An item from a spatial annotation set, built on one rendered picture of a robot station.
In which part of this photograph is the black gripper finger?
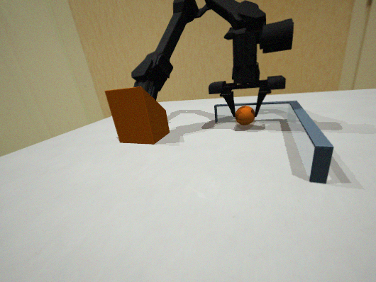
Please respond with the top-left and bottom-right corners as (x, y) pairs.
(220, 91), (236, 117)
(255, 89), (272, 117)

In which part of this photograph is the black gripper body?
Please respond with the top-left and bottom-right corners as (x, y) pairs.
(209, 55), (285, 94)

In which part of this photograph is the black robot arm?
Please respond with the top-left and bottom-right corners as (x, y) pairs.
(131, 0), (294, 100)

